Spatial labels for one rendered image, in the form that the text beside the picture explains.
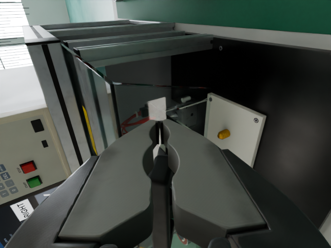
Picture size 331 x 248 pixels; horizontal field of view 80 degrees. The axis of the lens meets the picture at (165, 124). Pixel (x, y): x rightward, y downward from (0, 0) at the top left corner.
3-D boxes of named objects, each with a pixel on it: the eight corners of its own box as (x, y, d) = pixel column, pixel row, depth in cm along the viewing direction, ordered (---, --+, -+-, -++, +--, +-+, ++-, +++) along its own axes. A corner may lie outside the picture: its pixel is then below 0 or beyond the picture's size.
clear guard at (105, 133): (214, 88, 15) (141, 109, 12) (196, 258, 27) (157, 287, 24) (92, 40, 38) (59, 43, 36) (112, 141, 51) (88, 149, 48)
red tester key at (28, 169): (32, 163, 37) (21, 167, 37) (35, 170, 38) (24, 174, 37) (32, 160, 38) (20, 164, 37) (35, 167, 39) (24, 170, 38)
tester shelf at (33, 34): (60, 39, 30) (24, 43, 28) (121, 266, 64) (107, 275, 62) (38, 24, 62) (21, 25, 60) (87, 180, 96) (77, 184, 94)
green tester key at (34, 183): (38, 178, 39) (27, 182, 38) (41, 184, 40) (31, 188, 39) (37, 175, 40) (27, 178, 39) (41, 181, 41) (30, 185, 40)
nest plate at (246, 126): (267, 115, 38) (262, 117, 37) (251, 173, 45) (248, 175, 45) (211, 92, 49) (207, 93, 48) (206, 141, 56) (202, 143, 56)
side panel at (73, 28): (175, 22, 56) (48, 31, 41) (175, 34, 58) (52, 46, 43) (133, 19, 77) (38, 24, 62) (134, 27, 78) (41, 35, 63)
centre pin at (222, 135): (230, 131, 45) (222, 135, 44) (229, 138, 46) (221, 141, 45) (224, 127, 47) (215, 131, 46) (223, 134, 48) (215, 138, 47)
